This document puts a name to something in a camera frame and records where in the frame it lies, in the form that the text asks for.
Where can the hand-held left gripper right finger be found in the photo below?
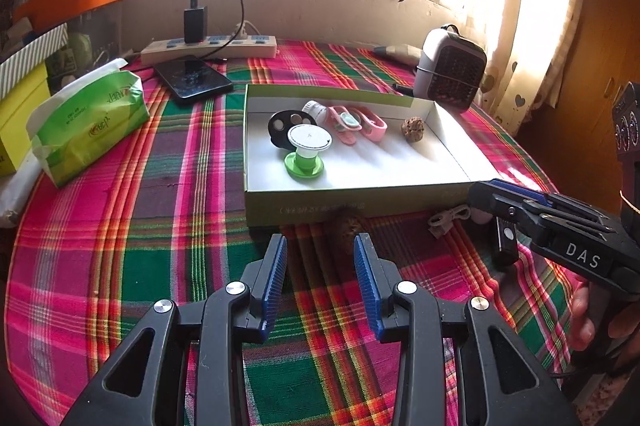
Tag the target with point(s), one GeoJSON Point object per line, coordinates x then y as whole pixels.
{"type": "Point", "coordinates": [366, 286]}

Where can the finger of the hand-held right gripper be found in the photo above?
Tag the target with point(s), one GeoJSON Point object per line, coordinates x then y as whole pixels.
{"type": "Point", "coordinates": [495, 203]}
{"type": "Point", "coordinates": [520, 191]}

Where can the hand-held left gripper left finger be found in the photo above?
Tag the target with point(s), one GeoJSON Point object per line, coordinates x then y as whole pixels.
{"type": "Point", "coordinates": [275, 286]}

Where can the black rectangular device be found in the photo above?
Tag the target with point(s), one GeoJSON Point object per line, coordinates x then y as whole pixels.
{"type": "Point", "coordinates": [505, 246]}

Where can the brown walnut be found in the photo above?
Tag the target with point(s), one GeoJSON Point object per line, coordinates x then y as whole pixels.
{"type": "Point", "coordinates": [349, 224]}
{"type": "Point", "coordinates": [414, 127]}

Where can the green cardboard box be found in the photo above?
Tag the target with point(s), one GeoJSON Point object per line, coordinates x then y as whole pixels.
{"type": "Point", "coordinates": [380, 166]}

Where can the pink plastic clip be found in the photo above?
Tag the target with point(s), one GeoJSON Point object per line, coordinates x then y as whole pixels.
{"type": "Point", "coordinates": [375, 128]}

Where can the green and white spool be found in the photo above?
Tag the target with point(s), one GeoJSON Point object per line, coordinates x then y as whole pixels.
{"type": "Point", "coordinates": [310, 138]}

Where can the black oval holder metal discs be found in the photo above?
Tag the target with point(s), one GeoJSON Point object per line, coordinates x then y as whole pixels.
{"type": "Point", "coordinates": [277, 126]}

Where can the pink lens case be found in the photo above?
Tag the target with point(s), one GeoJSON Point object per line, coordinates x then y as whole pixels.
{"type": "Point", "coordinates": [345, 123]}

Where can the small white jar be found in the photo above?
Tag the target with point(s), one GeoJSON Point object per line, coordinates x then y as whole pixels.
{"type": "Point", "coordinates": [315, 110]}

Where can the person's right hand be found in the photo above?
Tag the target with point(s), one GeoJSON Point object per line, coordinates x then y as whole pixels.
{"type": "Point", "coordinates": [584, 321]}

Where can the dark printed box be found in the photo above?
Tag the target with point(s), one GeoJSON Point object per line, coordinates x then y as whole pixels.
{"type": "Point", "coordinates": [627, 126]}

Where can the white space heater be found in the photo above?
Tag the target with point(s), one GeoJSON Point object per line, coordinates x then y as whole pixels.
{"type": "Point", "coordinates": [450, 71]}

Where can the wooden cabinet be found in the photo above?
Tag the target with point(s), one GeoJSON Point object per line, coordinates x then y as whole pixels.
{"type": "Point", "coordinates": [600, 56]}

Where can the heart print curtain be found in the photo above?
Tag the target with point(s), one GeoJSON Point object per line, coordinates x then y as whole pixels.
{"type": "Point", "coordinates": [540, 16]}

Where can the grey pointed tool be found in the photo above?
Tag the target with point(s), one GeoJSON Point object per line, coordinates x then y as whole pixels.
{"type": "Point", "coordinates": [400, 53]}

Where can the black smartphone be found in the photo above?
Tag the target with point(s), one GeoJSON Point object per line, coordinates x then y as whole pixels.
{"type": "Point", "coordinates": [192, 76]}

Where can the white power strip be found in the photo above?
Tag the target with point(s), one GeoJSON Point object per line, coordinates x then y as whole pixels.
{"type": "Point", "coordinates": [225, 46]}

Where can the green tissue pack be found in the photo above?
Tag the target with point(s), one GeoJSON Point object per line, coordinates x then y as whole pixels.
{"type": "Point", "coordinates": [90, 121]}

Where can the white paper sheet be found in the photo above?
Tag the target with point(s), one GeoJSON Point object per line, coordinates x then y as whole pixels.
{"type": "Point", "coordinates": [17, 196]}

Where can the black charger adapter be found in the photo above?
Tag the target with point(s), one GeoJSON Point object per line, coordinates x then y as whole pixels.
{"type": "Point", "coordinates": [195, 25]}

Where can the yellow box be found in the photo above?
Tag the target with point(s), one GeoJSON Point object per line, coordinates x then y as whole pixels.
{"type": "Point", "coordinates": [20, 121]}

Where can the striped white box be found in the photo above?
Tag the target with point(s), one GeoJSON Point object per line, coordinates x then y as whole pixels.
{"type": "Point", "coordinates": [35, 53]}

